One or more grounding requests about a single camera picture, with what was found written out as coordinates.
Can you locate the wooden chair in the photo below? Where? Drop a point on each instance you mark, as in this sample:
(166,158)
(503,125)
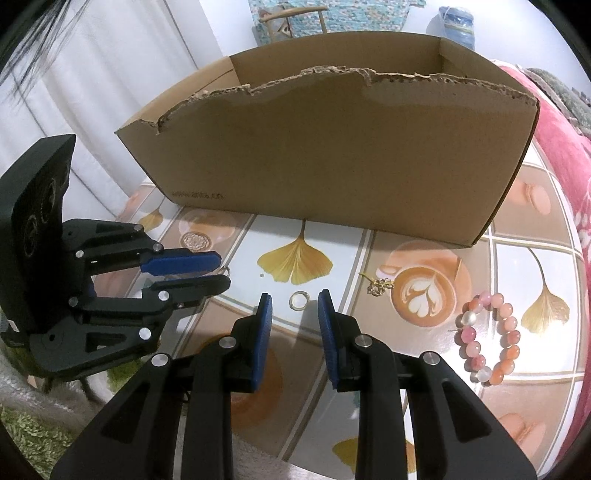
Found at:
(295,11)

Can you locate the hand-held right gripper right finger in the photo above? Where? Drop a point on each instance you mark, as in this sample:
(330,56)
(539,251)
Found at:
(328,341)

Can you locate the brown cardboard box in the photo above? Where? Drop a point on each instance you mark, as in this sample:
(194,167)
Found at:
(346,152)

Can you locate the person's black hair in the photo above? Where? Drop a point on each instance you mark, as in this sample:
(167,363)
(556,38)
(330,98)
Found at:
(27,37)

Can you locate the green shaggy rug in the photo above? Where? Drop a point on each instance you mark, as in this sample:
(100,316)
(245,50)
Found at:
(32,434)

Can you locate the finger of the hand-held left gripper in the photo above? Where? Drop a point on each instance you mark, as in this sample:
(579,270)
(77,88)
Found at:
(198,288)
(184,262)

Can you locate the grey patterned blanket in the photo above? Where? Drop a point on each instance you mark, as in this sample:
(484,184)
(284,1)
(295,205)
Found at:
(558,92)

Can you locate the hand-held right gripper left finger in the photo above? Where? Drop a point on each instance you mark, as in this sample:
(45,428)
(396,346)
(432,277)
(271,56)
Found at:
(261,341)

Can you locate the white curtain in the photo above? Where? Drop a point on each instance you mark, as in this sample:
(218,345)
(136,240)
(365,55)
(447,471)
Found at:
(115,69)

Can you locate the pink floral blanket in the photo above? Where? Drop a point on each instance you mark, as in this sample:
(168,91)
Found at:
(568,152)

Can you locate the blue water bottle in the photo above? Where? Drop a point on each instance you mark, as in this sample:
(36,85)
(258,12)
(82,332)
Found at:
(457,25)

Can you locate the light blue floral cloth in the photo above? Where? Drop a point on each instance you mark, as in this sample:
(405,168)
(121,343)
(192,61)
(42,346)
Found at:
(360,14)

